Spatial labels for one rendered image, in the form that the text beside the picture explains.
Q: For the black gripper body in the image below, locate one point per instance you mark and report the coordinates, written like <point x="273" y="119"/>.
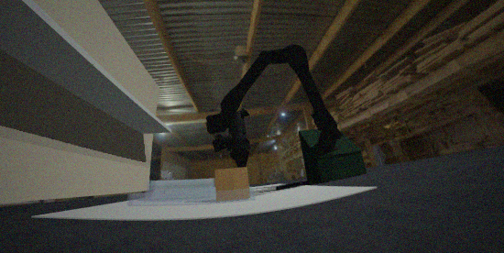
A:
<point x="239" y="140"/>

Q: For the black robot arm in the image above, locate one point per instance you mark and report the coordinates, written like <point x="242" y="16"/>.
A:
<point x="296" y="57"/>

